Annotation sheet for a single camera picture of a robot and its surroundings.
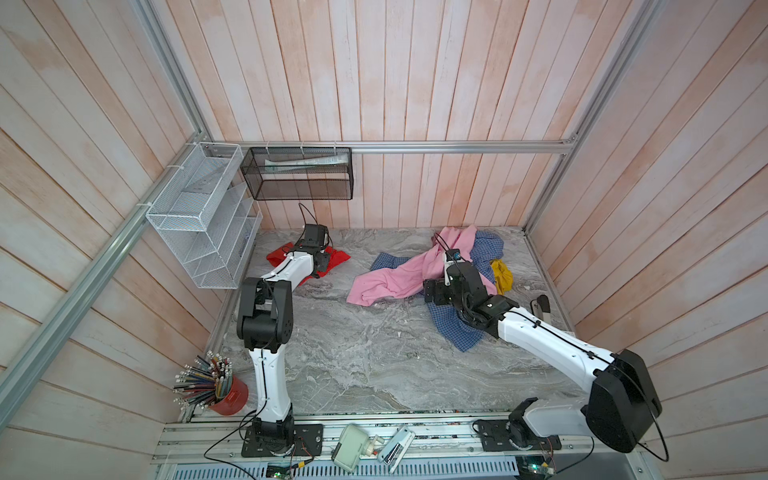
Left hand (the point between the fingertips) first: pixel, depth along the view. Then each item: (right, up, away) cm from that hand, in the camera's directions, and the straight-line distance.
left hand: (313, 260), depth 103 cm
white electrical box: (+16, -44, -34) cm, 58 cm away
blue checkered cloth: (+59, +4, -5) cm, 60 cm away
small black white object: (+75, -15, -9) cm, 77 cm away
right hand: (+40, -6, -17) cm, 44 cm away
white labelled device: (+27, -46, -33) cm, 62 cm away
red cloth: (+7, +1, +4) cm, 9 cm away
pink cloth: (+34, -4, -2) cm, 35 cm away
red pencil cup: (-17, -28, -35) cm, 47 cm away
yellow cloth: (+66, -5, -2) cm, 66 cm away
